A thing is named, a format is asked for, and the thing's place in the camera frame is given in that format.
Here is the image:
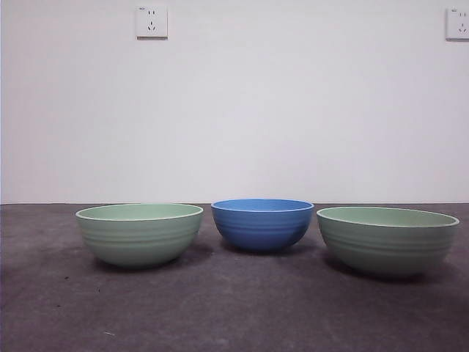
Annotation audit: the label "blue ribbed bowl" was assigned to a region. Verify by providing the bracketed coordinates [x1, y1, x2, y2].
[210, 198, 315, 253]

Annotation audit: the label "green ribbed bowl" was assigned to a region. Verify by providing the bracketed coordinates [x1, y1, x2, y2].
[316, 206, 460, 279]
[75, 203, 204, 271]

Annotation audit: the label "white wall socket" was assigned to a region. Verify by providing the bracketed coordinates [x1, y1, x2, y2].
[136, 5, 169, 40]
[445, 7, 469, 42]

